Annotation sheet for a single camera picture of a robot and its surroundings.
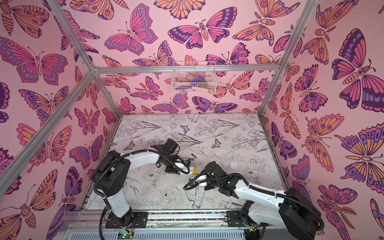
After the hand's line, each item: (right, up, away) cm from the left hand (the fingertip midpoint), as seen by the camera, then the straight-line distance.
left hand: (180, 165), depth 92 cm
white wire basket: (+10, +51, +1) cm, 52 cm away
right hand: (+12, -1, -9) cm, 15 cm away
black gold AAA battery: (+8, +5, +5) cm, 11 cm away
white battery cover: (+33, 0, 0) cm, 33 cm away
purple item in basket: (+12, +54, +3) cm, 56 cm away
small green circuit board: (-25, -29, -20) cm, 43 cm away
